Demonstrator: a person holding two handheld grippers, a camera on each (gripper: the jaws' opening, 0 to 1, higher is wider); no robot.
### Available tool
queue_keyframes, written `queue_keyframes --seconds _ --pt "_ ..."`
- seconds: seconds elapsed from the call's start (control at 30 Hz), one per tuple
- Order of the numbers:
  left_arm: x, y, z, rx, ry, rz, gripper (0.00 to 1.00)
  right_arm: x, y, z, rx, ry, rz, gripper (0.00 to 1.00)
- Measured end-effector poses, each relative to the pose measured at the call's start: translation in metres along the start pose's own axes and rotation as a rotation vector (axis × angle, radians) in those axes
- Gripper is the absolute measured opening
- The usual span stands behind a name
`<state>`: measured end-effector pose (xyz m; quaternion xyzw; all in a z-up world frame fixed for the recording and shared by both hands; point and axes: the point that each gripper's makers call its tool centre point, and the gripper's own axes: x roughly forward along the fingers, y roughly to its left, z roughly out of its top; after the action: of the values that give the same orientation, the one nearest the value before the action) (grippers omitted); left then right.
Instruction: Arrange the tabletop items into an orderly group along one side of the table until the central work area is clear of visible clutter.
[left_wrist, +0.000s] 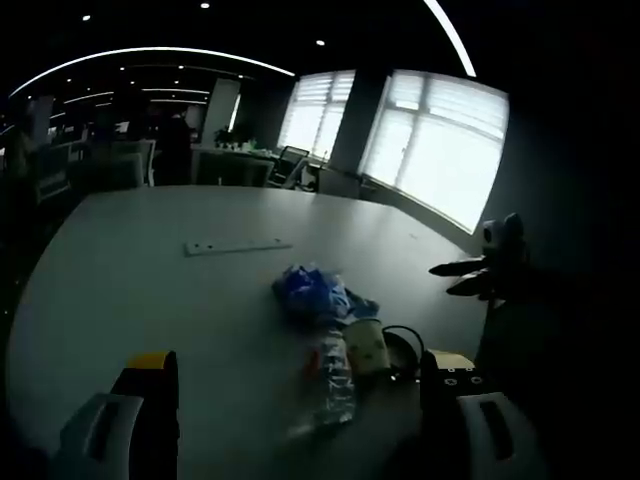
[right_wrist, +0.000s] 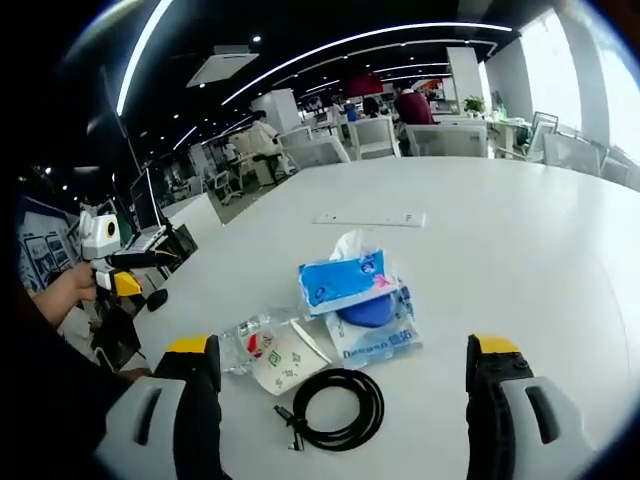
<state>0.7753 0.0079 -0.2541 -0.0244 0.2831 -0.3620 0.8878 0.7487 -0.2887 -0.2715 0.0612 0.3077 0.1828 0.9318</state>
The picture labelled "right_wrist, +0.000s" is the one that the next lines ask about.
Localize blue oval object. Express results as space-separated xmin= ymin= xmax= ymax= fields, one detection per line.
xmin=338 ymin=294 xmax=397 ymax=330

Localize silver laptop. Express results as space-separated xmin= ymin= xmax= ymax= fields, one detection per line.
xmin=121 ymin=168 xmax=167 ymax=252

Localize green potted plant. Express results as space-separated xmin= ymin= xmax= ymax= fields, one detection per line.
xmin=461 ymin=94 xmax=488 ymax=120

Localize ceiling air conditioner unit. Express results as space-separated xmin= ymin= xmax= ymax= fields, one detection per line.
xmin=185 ymin=45 xmax=261 ymax=89

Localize white office chair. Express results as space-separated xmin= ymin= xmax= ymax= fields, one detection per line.
xmin=528 ymin=110 xmax=561 ymax=147
xmin=403 ymin=123 xmax=490 ymax=159
xmin=346 ymin=116 xmax=402 ymax=162
xmin=276 ymin=126 xmax=352 ymax=174
xmin=541 ymin=131 xmax=602 ymax=177

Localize person's left hand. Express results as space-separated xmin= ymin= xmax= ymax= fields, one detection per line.
xmin=68 ymin=263 xmax=102 ymax=304

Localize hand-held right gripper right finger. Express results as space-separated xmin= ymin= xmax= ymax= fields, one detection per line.
xmin=464 ymin=333 xmax=597 ymax=480

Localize blue display board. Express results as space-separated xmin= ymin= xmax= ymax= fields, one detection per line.
xmin=18 ymin=208 xmax=72 ymax=292

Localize clear packet with blue print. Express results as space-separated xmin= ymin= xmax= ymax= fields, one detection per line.
xmin=323 ymin=279 xmax=424 ymax=372

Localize blue tissue pack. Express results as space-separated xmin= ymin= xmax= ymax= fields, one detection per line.
xmin=297 ymin=228 xmax=402 ymax=318

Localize white table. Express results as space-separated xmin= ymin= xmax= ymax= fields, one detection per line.
xmin=113 ymin=155 xmax=640 ymax=480

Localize white paper green print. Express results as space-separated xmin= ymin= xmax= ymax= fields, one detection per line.
xmin=251 ymin=319 xmax=332 ymax=398

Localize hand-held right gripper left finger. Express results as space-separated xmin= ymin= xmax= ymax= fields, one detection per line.
xmin=94 ymin=333 xmax=230 ymax=480

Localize white table socket panel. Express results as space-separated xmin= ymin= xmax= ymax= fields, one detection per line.
xmin=312 ymin=211 xmax=428 ymax=228

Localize clear plastic bag red print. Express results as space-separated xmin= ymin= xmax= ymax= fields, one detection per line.
xmin=218 ymin=306 xmax=302 ymax=375

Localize black cable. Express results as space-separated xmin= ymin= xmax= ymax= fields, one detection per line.
xmin=273 ymin=367 xmax=387 ymax=454

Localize person's dark clothing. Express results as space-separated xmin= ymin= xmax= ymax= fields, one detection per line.
xmin=9 ymin=294 xmax=154 ymax=480

